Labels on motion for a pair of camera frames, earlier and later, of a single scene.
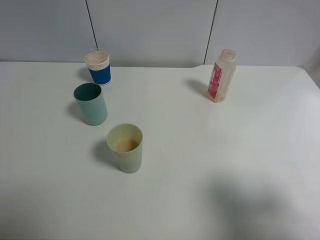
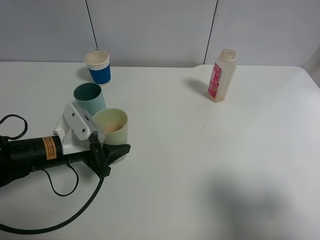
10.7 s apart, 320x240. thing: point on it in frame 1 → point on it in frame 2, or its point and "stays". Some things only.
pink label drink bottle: [223, 76] stays
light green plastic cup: [126, 141] → [113, 123]
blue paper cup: [98, 62] stays
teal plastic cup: [90, 97] stays
